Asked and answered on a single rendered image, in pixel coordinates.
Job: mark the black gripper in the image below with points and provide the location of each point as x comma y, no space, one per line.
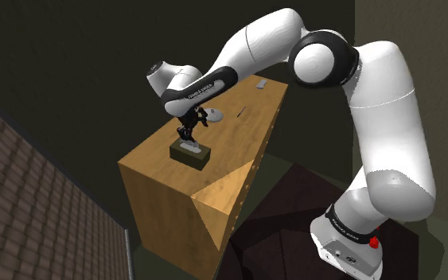
194,116

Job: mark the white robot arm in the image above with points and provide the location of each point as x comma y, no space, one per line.
386,128

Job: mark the dark olive tissue box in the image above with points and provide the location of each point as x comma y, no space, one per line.
192,156

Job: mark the grey round plate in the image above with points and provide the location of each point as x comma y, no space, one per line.
215,115

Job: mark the wooden chest of drawers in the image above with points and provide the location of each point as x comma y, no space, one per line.
231,135

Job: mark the black pen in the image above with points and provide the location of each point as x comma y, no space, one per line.
241,111

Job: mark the small grey remote control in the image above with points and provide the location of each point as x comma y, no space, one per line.
261,83

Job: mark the dark robot stand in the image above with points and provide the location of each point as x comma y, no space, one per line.
285,217

